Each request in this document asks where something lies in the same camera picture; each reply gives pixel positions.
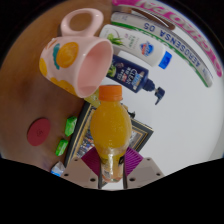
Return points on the white lotion bottle blue cap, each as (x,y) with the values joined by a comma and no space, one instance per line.
(136,45)

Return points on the pink mug with orange print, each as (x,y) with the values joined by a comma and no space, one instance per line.
(66,56)

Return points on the orange-capped juice bottle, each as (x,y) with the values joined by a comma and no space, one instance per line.
(111,130)

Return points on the pink shuttlecock tube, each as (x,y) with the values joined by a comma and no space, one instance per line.
(186,28)

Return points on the dark blue pump bottle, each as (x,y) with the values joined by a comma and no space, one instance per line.
(130,76)

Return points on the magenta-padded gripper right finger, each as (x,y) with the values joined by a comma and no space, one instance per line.
(146,170)

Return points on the flat round red coaster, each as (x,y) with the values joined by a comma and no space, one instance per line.
(38,132)

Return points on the white and green shuttlecock tube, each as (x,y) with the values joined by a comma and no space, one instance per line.
(173,40)

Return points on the framed group picture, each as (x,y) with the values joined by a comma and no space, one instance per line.
(141,133)

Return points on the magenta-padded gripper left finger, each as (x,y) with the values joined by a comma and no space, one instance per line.
(78,172)

